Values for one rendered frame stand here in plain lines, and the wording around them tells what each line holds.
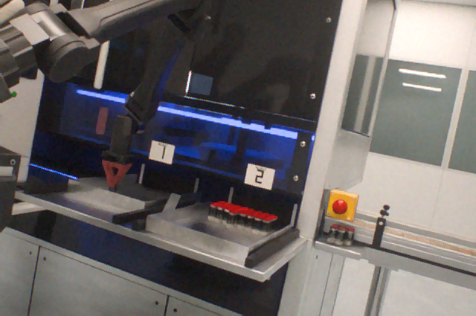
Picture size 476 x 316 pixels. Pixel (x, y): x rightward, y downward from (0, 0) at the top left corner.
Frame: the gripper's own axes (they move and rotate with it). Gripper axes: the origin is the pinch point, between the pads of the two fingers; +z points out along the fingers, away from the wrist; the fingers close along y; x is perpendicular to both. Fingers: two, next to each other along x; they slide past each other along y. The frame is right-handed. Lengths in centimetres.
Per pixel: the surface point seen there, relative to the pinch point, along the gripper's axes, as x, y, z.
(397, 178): -180, 449, 3
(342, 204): -64, 0, -9
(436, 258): -94, 7, 1
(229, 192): -31.1, 20.4, -2.1
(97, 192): 1.8, -6.1, 2.3
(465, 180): -250, 430, -13
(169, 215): -21.1, -13.1, 1.8
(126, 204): -8.0, -8.6, 2.7
